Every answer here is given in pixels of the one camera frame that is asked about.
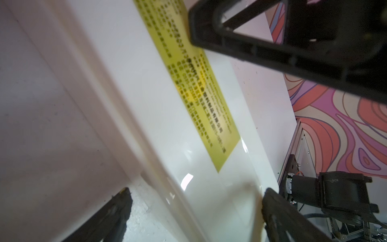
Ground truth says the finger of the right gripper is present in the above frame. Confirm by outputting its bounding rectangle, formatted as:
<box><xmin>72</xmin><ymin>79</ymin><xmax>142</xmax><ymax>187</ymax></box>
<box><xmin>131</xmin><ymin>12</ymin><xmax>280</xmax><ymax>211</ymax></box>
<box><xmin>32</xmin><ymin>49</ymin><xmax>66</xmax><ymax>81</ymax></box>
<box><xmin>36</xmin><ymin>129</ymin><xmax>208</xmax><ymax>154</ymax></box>
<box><xmin>188</xmin><ymin>1</ymin><xmax>387</xmax><ymax>103</ymax></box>

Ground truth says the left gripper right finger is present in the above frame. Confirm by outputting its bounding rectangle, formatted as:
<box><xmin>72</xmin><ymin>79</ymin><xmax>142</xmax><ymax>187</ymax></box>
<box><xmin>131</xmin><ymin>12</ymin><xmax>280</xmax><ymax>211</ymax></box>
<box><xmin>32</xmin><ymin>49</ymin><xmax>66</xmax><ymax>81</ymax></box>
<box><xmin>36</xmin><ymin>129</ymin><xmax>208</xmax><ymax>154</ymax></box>
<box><xmin>262</xmin><ymin>188</ymin><xmax>331</xmax><ymax>242</ymax></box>

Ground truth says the white wrap dispenser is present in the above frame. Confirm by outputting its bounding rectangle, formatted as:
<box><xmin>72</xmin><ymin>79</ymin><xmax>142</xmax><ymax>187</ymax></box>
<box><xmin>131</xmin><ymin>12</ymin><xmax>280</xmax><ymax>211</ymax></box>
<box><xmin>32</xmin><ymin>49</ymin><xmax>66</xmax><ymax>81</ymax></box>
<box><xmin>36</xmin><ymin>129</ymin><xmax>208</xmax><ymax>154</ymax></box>
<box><xmin>49</xmin><ymin>1</ymin><xmax>278</xmax><ymax>242</ymax></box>

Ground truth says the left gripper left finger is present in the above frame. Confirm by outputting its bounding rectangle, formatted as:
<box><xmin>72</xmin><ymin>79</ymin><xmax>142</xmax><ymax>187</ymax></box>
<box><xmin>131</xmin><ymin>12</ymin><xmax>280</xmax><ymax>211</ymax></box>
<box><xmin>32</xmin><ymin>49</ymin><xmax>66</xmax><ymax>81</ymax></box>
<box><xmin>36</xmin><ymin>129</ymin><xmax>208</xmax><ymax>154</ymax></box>
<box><xmin>64</xmin><ymin>187</ymin><xmax>133</xmax><ymax>242</ymax></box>

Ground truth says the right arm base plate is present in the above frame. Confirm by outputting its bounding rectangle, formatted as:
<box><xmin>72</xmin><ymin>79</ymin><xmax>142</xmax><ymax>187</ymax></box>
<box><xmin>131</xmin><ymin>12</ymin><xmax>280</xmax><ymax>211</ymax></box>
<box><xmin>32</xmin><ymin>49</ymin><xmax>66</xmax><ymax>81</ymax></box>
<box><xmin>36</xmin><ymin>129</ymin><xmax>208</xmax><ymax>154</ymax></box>
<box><xmin>278</xmin><ymin>154</ymin><xmax>387</xmax><ymax>242</ymax></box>

